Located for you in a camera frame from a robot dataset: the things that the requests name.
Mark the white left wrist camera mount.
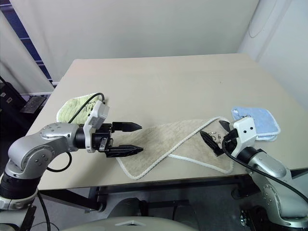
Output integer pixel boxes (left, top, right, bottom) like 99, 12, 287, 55
83, 100, 111, 154

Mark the folded green towel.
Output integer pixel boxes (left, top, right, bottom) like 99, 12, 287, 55
56, 92, 111, 125

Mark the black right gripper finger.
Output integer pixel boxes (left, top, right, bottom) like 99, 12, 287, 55
199, 130, 224, 157
218, 120, 232, 134

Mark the grey robot torso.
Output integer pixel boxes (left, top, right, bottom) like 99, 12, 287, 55
61, 215, 193, 231

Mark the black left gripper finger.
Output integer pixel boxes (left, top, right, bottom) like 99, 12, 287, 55
112, 121, 143, 133
105, 144, 144, 158

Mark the black equipment rack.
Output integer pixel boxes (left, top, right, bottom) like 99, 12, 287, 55
0, 76, 26, 128

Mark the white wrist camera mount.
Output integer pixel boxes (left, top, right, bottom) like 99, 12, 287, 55
83, 100, 111, 154
231, 116, 257, 157

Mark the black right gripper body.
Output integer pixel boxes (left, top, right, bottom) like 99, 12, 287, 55
222, 129, 239, 155

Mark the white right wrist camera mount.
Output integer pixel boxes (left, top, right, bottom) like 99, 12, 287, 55
231, 116, 257, 157

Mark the grey metal base plate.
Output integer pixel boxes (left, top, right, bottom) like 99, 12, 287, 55
20, 95, 47, 114

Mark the blue striped panel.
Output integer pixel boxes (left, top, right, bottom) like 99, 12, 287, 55
0, 0, 60, 88

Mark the folded blue towel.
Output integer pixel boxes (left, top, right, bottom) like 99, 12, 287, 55
231, 106, 282, 142

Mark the dark rounded shape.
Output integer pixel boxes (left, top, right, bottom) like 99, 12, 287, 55
107, 196, 146, 218
170, 199, 202, 223

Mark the black metal table frame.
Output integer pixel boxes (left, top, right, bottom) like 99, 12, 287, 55
39, 167, 308, 213

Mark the beige towel with white edging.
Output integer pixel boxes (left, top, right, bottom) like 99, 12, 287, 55
111, 116, 235, 180

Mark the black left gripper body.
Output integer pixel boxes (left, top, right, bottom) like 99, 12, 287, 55
92, 123, 115, 154

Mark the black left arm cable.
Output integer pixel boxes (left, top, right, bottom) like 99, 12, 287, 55
45, 92, 105, 172

